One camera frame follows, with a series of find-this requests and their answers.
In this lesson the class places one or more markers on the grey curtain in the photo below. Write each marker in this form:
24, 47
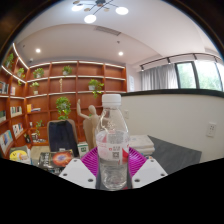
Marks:
160, 77

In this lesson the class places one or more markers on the stack of colourful books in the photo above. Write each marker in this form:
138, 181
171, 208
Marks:
20, 155

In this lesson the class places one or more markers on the stack of white books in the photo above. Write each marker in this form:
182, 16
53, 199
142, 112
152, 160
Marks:
141, 143

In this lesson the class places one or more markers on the wooden shelf unit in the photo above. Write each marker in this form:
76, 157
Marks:
70, 83

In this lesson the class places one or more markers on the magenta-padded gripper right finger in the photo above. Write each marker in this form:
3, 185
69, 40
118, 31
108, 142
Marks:
148, 170

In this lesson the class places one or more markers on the clear plastic water bottle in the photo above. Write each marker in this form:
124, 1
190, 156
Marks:
112, 146

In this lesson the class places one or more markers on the wooden artist mannequin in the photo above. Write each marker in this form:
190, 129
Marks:
90, 125

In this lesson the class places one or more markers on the chair with dark jacket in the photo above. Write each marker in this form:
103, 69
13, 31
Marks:
62, 136

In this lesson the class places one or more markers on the branched ceiling lamp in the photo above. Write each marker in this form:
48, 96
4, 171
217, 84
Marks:
96, 8

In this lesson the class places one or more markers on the ceiling air vent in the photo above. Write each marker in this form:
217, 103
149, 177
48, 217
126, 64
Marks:
107, 30

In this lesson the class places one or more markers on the small green white box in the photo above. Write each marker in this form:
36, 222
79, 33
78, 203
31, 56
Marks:
83, 149

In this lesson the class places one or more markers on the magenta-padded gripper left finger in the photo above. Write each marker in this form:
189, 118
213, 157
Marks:
78, 171

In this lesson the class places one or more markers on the white wall socket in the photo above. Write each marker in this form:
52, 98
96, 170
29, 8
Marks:
211, 129

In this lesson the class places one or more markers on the recessed ceiling light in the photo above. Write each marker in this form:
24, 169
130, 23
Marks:
120, 53
37, 50

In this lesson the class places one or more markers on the window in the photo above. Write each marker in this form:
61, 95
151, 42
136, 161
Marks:
200, 75

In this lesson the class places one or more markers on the black curtain rail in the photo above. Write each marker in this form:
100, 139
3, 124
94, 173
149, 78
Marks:
180, 59

